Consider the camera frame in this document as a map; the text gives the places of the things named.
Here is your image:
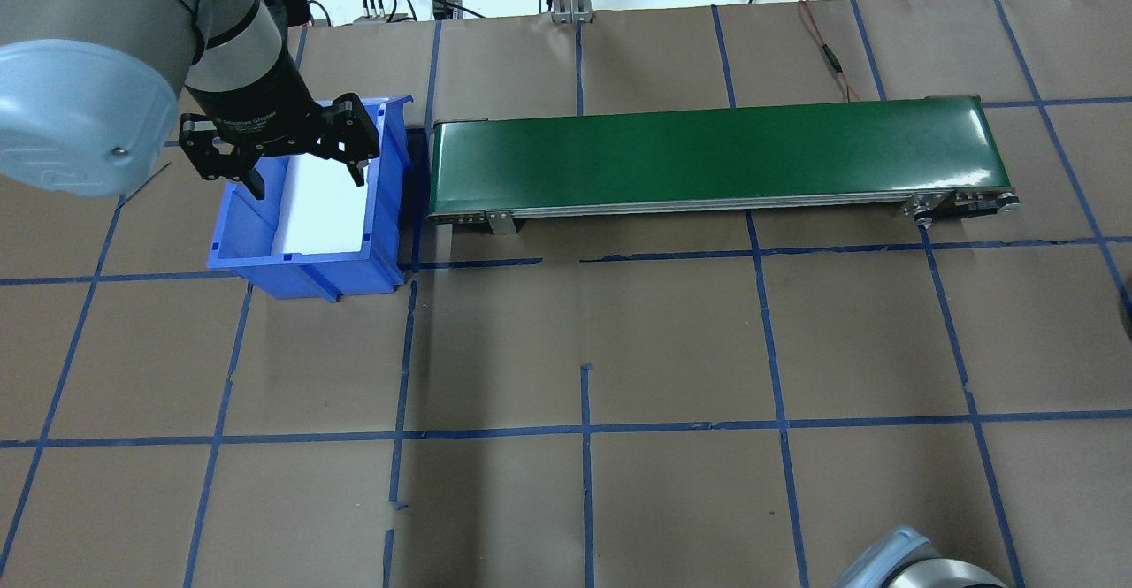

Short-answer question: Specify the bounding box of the white foam pad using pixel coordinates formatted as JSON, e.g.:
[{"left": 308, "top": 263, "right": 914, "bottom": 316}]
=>
[{"left": 272, "top": 153, "right": 379, "bottom": 255}]

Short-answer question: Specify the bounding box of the blue plastic storage bin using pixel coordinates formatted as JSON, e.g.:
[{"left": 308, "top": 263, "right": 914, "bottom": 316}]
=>
[{"left": 207, "top": 95, "right": 417, "bottom": 303}]

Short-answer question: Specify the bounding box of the green belt conveyor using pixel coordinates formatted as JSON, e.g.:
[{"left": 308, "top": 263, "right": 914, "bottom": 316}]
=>
[{"left": 428, "top": 95, "right": 1021, "bottom": 237}]

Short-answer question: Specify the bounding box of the thin black wire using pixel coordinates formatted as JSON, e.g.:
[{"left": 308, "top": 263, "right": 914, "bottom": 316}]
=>
[{"left": 118, "top": 161, "right": 172, "bottom": 210}]

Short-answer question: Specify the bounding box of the red cable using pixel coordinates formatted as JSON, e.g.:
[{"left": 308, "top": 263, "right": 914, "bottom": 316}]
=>
[{"left": 799, "top": 0, "right": 863, "bottom": 103}]

